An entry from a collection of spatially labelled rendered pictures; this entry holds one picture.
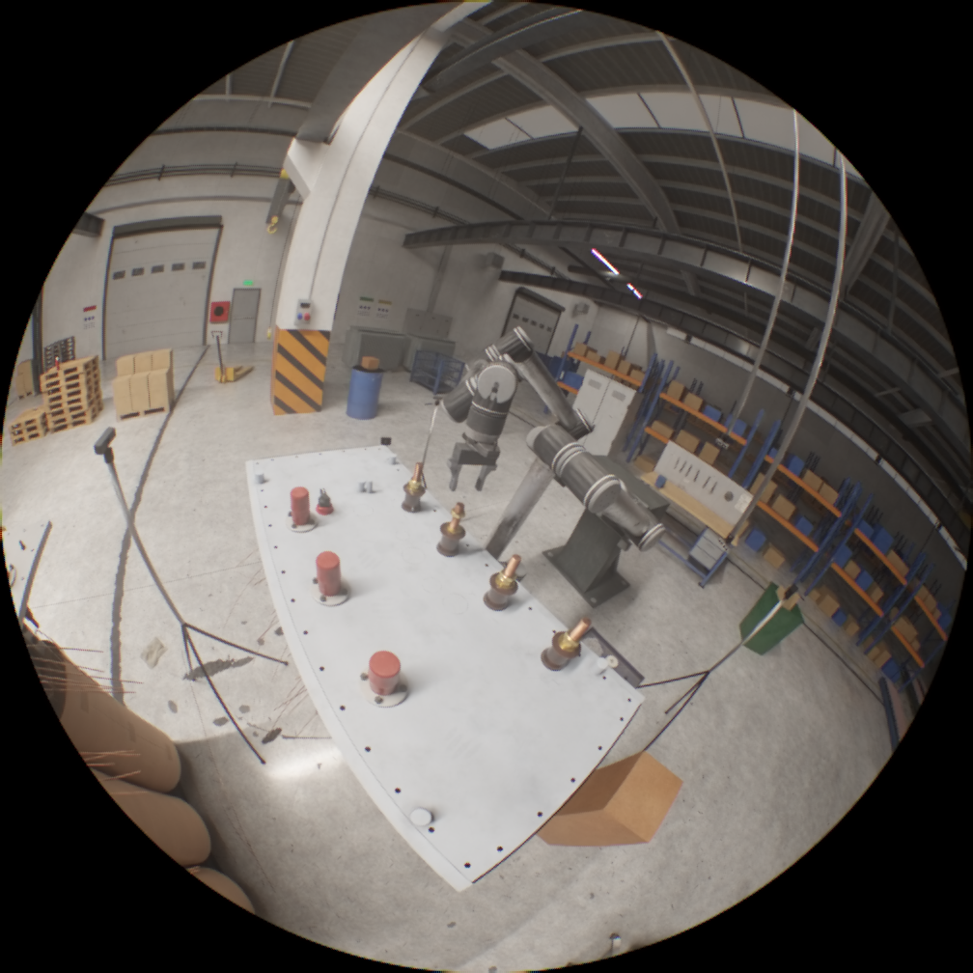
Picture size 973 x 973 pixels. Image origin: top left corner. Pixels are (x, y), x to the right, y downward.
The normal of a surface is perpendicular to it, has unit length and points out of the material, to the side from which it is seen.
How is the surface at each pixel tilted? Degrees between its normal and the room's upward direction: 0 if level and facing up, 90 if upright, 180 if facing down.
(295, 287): 90
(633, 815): 0
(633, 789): 0
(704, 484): 90
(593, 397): 90
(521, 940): 0
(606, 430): 90
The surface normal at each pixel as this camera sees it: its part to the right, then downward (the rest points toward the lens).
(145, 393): 0.66, 0.53
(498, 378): -0.12, 0.47
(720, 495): -0.72, 0.15
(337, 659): 0.28, -0.84
